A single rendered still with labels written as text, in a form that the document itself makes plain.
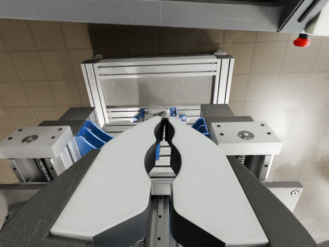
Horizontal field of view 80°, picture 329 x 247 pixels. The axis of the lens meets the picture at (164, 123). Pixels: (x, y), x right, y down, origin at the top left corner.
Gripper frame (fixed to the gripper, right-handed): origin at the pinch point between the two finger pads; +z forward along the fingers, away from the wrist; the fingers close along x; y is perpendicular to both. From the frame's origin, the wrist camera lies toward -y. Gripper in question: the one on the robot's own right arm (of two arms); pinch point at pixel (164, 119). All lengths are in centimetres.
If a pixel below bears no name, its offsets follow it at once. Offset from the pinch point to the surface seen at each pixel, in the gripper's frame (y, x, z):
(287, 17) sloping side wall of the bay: -5.3, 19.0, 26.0
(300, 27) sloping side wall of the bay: -4.0, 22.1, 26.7
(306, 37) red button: -1, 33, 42
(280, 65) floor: 24, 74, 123
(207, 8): -6.1, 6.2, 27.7
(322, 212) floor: 171, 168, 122
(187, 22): -3.9, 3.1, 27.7
